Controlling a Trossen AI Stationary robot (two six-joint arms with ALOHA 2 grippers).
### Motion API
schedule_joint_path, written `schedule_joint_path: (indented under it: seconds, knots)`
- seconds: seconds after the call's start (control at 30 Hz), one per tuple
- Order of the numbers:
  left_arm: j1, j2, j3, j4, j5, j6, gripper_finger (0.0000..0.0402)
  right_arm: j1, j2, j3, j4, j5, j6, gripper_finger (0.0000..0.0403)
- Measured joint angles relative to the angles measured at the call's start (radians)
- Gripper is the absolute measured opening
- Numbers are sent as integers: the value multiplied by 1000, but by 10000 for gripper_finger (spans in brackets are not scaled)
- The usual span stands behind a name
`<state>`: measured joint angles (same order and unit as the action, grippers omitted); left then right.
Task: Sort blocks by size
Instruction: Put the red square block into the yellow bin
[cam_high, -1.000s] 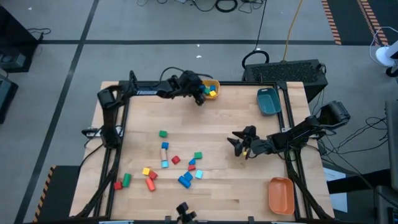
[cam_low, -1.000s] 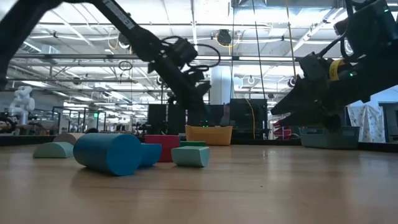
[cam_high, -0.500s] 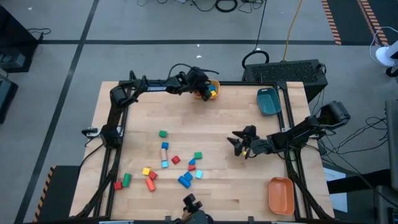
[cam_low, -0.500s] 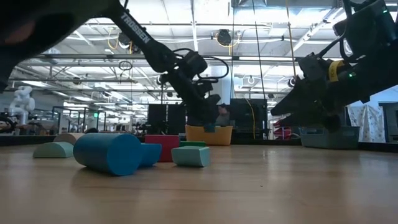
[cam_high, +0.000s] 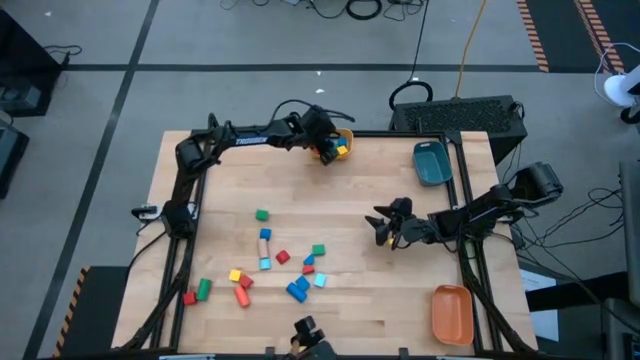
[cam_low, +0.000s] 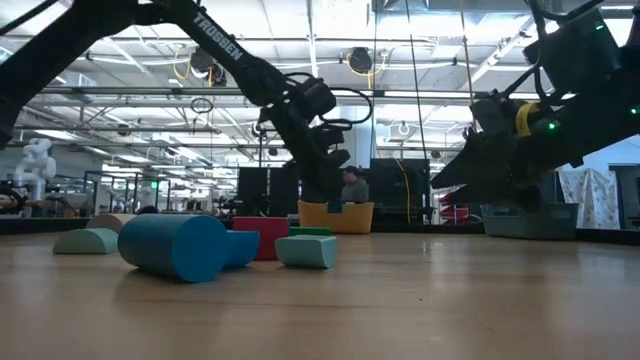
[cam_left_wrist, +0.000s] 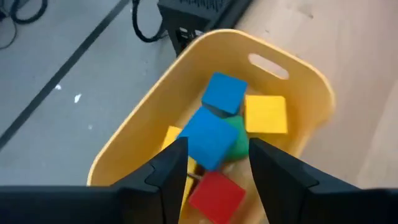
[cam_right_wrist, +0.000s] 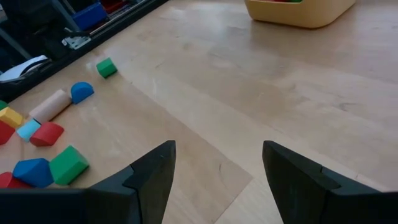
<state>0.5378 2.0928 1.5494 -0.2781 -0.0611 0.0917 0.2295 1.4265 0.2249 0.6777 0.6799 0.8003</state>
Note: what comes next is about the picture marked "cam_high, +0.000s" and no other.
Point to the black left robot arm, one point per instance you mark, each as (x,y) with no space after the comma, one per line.
(250,140)

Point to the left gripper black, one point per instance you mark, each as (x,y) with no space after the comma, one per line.
(317,127)

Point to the yellow plastic bin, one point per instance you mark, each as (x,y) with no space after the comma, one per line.
(349,135)

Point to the grey box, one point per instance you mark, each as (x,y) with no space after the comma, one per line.
(631,230)

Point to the black perforated equipment case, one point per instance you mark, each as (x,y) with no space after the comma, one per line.
(457,120)

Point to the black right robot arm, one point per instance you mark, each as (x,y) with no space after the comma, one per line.
(480,212)

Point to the wooden cylinder block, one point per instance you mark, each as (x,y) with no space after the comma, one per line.
(263,248)

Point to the blue cube block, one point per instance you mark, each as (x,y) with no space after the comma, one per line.
(303,282)
(343,141)
(265,234)

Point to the black aluminium table frame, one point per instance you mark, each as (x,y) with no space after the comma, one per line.
(390,134)

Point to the orange plastic bin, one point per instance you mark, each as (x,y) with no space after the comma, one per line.
(452,315)

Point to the dark equipment box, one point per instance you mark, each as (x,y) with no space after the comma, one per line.
(10,155)

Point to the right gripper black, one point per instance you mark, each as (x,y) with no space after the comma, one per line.
(415,231)

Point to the orange cylinder block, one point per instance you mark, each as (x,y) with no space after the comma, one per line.
(241,296)

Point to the black cabinet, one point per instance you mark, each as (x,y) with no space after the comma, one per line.
(25,60)

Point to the white round device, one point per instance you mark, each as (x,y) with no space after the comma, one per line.
(617,90)

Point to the light blue square block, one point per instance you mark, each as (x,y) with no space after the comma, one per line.
(320,280)

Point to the red half-round block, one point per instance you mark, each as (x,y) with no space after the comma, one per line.
(308,269)

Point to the green cube block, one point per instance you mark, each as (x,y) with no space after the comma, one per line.
(262,215)

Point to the green half-round block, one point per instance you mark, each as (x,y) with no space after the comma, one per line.
(318,249)

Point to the yellow cube block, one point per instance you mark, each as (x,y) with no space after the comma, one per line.
(235,275)
(342,150)

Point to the small blue wedge block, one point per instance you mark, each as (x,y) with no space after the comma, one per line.
(309,260)

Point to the green cylinder block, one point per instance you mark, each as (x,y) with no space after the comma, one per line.
(203,289)

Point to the teal plastic bin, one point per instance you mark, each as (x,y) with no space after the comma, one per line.
(432,165)

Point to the blue cylinder block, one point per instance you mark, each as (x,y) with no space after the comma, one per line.
(296,293)

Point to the black hazard-striped floor mat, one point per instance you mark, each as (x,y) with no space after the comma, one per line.
(95,310)
(565,30)

